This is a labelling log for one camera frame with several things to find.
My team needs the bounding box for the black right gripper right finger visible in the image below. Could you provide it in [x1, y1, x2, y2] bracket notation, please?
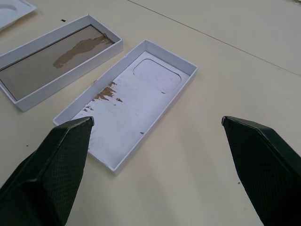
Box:
[221, 115, 301, 226]

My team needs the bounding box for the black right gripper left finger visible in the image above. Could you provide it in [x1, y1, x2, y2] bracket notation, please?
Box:
[0, 116, 95, 226]

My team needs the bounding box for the white box with brown lining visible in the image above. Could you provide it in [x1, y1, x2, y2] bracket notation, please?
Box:
[0, 14, 124, 113]

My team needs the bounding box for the white box with white insert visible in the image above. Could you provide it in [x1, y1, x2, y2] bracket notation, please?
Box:
[52, 39, 198, 177]

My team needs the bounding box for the white plastic tub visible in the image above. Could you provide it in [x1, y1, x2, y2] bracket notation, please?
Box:
[0, 0, 38, 32]

